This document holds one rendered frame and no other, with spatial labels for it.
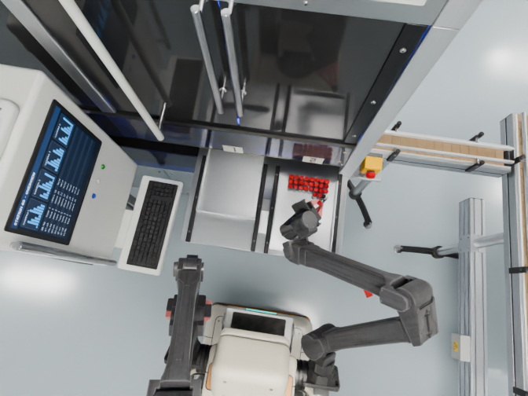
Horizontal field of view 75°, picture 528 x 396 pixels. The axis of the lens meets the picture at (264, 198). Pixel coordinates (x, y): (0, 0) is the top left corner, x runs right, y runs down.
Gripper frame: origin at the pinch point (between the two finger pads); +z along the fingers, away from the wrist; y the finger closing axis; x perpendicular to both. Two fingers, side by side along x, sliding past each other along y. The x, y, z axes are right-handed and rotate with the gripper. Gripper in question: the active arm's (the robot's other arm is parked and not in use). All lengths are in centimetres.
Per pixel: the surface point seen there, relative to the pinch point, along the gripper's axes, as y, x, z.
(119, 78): 62, -2, -38
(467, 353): -109, 17, 45
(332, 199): -7.9, 20.1, 28.2
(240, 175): 24.3, 41.7, 9.2
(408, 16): 29, -58, -10
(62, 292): 28, 187, -58
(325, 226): -15.3, 23.1, 18.4
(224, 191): 22, 46, 0
